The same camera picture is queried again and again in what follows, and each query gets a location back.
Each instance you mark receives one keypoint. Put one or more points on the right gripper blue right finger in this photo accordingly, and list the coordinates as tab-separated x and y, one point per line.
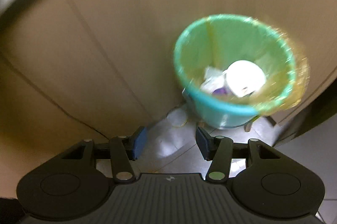
219	151

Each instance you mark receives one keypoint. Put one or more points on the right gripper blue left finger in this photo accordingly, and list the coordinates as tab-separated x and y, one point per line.
124	149

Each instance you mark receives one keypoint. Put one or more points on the purple eggplant sponge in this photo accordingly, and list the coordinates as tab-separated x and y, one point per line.
221	92

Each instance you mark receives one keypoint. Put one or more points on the white tissue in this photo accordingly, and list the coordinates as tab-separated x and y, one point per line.
214	79

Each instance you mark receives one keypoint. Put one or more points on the white paper bowl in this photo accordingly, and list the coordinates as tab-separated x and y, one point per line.
244	78

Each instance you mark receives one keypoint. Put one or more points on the green lined trash bin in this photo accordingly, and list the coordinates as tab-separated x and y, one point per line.
221	39

